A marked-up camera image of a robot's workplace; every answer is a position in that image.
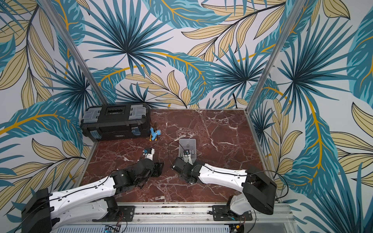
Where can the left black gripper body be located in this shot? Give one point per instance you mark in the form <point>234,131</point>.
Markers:
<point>156,172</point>

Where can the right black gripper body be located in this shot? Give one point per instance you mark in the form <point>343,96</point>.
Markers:
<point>178,164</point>

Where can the grey plastic storage box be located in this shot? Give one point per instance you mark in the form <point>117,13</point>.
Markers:
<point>188,144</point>

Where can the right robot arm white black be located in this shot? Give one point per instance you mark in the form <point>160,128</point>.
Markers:
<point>257,190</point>

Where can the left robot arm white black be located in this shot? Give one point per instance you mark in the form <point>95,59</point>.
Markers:
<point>46,211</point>

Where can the blue toy figure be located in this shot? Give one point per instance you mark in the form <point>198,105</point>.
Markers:
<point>154,133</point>

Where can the black plastic toolbox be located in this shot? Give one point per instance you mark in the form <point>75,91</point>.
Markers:
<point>115,122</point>

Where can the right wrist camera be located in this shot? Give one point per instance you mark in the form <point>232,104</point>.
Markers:
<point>187,156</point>

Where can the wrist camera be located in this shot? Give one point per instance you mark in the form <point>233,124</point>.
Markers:
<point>187,156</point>
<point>148,153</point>

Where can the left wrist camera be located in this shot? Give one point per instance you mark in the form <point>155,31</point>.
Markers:
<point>148,153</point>

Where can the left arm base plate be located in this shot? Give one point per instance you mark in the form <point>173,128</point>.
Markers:
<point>116,214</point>

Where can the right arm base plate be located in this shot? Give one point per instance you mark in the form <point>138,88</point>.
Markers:
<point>222,213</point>

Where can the aluminium rail front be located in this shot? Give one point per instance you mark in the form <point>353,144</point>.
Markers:
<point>174,218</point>

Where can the left metal frame post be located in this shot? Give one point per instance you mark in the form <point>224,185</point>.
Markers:
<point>61,28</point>

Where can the metal frame post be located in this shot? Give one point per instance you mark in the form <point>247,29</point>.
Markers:
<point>296,10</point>
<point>61,28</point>

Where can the right metal frame post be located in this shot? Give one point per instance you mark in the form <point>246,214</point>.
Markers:
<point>296,10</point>

